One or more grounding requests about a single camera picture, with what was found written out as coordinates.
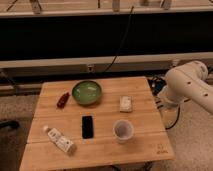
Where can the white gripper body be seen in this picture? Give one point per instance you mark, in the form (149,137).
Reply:
(169,116)

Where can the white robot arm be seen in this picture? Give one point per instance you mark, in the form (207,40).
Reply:
(184,81)

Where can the white plastic cup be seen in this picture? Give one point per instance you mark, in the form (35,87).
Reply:
(123,130)

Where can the black smartphone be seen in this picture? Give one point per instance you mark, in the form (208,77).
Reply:
(87,127)

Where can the green bowl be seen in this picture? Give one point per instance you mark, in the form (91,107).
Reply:
(86,92)

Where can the dark red chili pepper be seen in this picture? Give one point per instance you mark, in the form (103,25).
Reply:
(63,100)

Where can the white plastic bottle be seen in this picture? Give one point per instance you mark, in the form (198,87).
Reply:
(61,141)

